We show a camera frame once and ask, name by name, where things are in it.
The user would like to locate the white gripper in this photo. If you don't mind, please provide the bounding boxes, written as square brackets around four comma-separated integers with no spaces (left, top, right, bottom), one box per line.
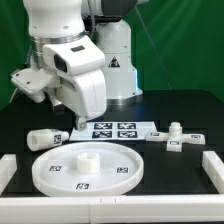
[52,69,107,130]

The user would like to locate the white round table top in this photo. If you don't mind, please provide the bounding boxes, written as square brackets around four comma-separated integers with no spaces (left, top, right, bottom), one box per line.
[32,142,144,197]

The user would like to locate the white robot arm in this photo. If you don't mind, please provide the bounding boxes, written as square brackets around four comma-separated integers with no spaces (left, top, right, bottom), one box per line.
[19,0,141,130]

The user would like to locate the white marker tag board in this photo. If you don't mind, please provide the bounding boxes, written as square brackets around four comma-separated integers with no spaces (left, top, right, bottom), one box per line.
[70,122,157,141]

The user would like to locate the white left fence block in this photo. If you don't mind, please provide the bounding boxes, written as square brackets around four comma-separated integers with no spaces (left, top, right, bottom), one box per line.
[0,154,17,195]

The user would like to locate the white fence block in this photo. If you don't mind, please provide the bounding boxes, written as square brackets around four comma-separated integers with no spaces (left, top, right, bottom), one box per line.
[0,154,17,195]
[202,151,224,194]

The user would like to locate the white right fence block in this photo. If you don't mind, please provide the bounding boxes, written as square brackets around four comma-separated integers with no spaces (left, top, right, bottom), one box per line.
[202,151,224,194]

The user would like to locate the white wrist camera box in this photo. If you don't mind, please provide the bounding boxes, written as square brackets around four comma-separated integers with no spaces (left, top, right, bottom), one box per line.
[42,36,105,76]

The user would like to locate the white front fence rail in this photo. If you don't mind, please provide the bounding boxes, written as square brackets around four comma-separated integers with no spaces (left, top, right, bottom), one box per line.
[0,195,224,224]

